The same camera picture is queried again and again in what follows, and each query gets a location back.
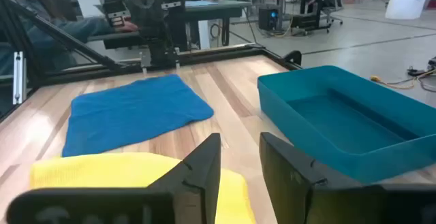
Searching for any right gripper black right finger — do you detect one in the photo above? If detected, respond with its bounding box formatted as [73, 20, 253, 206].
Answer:
[259, 131, 436, 224]

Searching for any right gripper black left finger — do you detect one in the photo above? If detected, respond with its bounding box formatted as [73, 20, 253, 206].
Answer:
[5, 132, 222, 224]

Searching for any blue microfiber towel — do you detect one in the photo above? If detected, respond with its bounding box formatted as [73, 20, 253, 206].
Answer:
[61, 74, 215, 158]

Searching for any yellow microfiber towel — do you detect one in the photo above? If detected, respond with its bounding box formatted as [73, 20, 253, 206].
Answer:
[29, 152, 257, 224]

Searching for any teal plastic basket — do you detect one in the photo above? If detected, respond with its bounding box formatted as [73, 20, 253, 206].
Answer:
[257, 65, 436, 185]

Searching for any black computer with blue light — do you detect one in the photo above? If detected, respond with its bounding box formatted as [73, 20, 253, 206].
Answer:
[258, 7, 284, 31]

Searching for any black floor power strip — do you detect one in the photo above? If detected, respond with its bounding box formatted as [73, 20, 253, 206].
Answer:
[406, 56, 436, 78]

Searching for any black equipment cart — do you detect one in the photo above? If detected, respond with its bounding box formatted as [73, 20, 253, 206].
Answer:
[291, 0, 332, 34]

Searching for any grey workstation desk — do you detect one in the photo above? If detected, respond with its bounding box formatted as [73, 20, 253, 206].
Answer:
[87, 0, 253, 51]

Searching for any grey office chair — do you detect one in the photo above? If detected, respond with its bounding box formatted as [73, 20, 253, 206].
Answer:
[320, 0, 345, 27]

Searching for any person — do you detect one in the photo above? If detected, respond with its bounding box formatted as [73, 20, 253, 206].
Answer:
[0, 0, 140, 77]

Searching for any black aluminium table frame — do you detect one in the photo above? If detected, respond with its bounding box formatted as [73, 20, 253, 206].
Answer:
[0, 0, 303, 123]

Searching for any yellow floor cable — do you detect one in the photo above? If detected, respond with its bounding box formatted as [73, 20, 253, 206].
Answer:
[370, 67, 436, 91]

